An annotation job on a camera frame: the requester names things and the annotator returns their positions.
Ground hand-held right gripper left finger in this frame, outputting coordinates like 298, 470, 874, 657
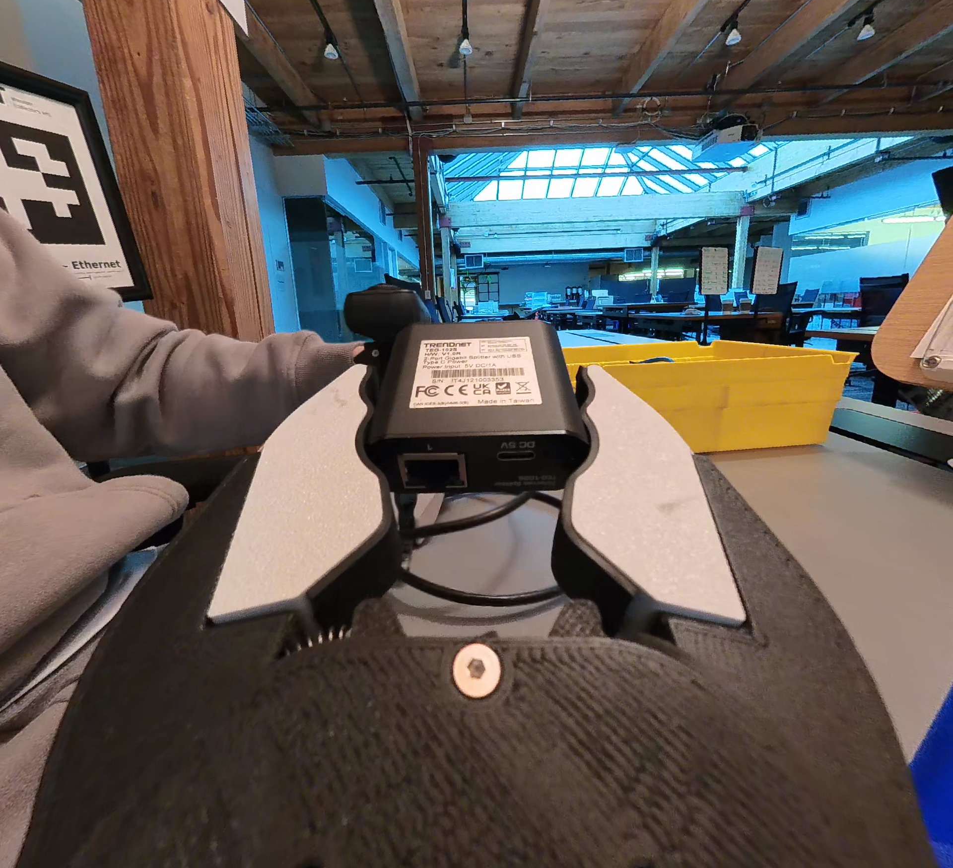
207, 364, 403, 625

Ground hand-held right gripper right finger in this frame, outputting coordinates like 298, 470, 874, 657
552, 364, 747, 627

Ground black network splitter box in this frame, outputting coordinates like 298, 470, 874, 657
365, 321, 591, 494

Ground black cable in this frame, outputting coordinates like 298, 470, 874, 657
397, 490, 568, 607

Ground person's left forearm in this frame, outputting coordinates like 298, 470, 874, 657
97, 328, 363, 470

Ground grey desk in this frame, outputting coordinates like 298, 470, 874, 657
387, 429, 953, 763

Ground yellow plastic bin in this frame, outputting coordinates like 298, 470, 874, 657
562, 339, 859, 454

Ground long wooden table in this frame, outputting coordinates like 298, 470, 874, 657
547, 301, 809, 345

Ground person's grey hoodie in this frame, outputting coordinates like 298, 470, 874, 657
0, 209, 191, 661

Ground round wooden board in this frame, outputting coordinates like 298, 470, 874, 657
871, 216, 953, 390

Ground clear plastic sleeve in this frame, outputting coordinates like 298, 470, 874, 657
910, 295, 953, 372

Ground black framed poster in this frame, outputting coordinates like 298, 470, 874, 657
0, 60, 153, 302

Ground person's leg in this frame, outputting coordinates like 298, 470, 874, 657
0, 548, 161, 868

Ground white ceiling projector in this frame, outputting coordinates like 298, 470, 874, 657
692, 115, 760, 162

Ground blue plastic object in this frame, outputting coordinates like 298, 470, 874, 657
910, 689, 953, 868

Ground wooden post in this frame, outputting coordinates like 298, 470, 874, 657
66, 0, 276, 342

